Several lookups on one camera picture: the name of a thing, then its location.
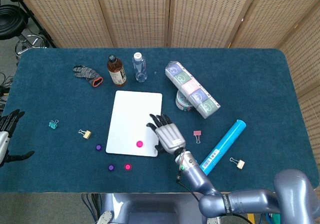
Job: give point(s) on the clear jar of clips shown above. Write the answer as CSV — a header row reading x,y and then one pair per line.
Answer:
x,y
182,103

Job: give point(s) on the woven folding screen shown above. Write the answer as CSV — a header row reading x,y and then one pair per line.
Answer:
x,y
140,14

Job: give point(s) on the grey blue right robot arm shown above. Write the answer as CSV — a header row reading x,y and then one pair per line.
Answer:
x,y
197,179

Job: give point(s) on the black stand pole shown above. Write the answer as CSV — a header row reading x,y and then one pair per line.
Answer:
x,y
45,33

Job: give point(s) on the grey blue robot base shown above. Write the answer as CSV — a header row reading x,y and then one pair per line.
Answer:
x,y
155,209

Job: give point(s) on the blue cling film roll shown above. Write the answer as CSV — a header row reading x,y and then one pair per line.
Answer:
x,y
225,141

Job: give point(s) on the brown tea bottle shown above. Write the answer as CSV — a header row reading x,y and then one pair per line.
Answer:
x,y
116,71

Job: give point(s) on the red round magnet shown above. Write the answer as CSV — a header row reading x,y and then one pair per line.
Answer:
x,y
139,144
127,166

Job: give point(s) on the green and blue box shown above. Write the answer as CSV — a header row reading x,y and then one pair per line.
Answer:
x,y
275,219

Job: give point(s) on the white magnetic board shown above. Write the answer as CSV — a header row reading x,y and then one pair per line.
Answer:
x,y
130,114

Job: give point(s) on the purple round magnet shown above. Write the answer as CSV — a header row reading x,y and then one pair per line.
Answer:
x,y
98,147
111,167

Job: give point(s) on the black round stool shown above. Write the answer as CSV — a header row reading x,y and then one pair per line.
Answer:
x,y
10,22

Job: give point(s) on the pink binder clip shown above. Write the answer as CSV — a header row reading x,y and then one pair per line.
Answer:
x,y
197,133

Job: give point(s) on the dark blue table cloth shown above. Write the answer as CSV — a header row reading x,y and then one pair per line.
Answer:
x,y
250,84

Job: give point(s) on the wrapped tissue packs bundle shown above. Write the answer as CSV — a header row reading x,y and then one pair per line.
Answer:
x,y
192,89

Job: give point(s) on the grey knit work glove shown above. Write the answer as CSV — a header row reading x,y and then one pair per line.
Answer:
x,y
86,73

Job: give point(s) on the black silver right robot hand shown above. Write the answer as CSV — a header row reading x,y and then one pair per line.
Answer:
x,y
170,138

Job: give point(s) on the clear empty water bottle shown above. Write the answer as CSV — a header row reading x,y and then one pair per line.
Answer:
x,y
139,68

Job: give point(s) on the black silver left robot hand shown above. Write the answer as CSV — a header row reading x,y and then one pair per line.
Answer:
x,y
3,146

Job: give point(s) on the beige binder clip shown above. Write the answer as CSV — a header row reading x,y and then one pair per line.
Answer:
x,y
241,164
86,134

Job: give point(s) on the teal binder clip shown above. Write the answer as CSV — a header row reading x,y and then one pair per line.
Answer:
x,y
53,124

